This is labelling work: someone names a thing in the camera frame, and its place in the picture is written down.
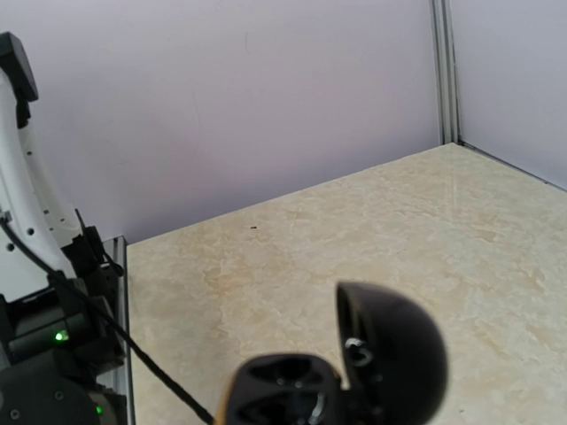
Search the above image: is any black earbud charging case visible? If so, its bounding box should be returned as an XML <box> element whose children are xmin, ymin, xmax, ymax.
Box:
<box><xmin>214</xmin><ymin>282</ymin><xmax>449</xmax><ymax>424</ymax></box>

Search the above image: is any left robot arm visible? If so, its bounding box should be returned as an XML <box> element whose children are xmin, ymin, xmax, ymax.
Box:
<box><xmin>1</xmin><ymin>32</ymin><xmax>132</xmax><ymax>424</ymax></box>

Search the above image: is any front aluminium rail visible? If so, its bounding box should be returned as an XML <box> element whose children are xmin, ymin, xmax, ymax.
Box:
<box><xmin>99</xmin><ymin>236</ymin><xmax>136</xmax><ymax>424</ymax></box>

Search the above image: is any right aluminium frame post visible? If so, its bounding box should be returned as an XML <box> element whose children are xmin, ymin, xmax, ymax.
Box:
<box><xmin>430</xmin><ymin>0</ymin><xmax>460</xmax><ymax>144</ymax></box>

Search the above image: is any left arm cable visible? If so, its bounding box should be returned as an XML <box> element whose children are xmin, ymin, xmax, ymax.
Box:
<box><xmin>0</xmin><ymin>216</ymin><xmax>216</xmax><ymax>424</ymax></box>

